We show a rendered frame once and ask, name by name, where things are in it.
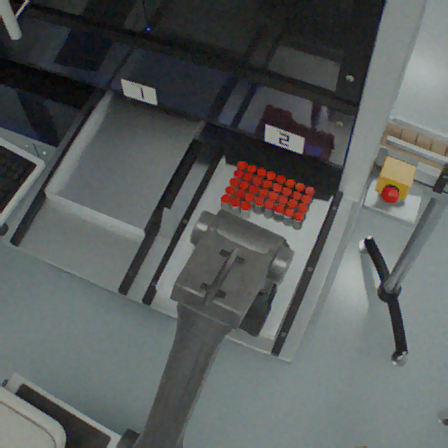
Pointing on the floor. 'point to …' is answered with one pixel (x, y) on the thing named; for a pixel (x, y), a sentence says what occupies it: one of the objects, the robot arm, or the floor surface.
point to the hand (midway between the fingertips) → (250, 322)
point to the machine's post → (374, 113)
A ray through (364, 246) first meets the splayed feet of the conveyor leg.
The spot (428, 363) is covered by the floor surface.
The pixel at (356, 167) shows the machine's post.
